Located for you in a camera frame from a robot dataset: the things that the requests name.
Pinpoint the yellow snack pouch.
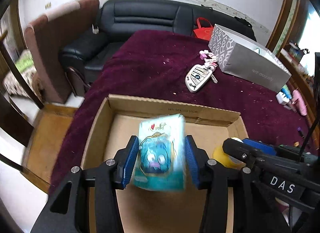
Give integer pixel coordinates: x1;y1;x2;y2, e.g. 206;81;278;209
212;143;245;170

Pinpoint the teal tissue packet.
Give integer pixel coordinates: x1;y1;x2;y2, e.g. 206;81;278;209
133;114;185;191

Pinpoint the black marker purple cap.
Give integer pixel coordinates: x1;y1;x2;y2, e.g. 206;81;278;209
297;127;305;139

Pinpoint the brown cardboard box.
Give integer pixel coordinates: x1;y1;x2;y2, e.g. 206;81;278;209
81;95;247;232

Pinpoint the pink cloth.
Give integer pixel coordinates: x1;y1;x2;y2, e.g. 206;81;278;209
292;89;307;116

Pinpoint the wooden dresser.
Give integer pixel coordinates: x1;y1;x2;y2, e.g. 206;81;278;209
278;48;316;126

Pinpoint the white car key fob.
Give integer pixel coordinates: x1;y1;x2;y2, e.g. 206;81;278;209
184;64;213;93

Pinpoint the grey paper gift bag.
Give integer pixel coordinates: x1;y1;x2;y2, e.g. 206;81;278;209
208;24;291;93

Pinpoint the maroon velvet bedspread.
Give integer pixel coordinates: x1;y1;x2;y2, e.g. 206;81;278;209
48;30;309;193

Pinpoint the black leather sofa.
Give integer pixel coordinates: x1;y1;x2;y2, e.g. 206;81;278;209
59;0;256;84

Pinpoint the red tote bag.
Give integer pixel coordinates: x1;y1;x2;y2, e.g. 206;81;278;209
193;17;214;41

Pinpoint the brown upholstered headboard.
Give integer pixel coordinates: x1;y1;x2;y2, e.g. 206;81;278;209
24;0;100;103

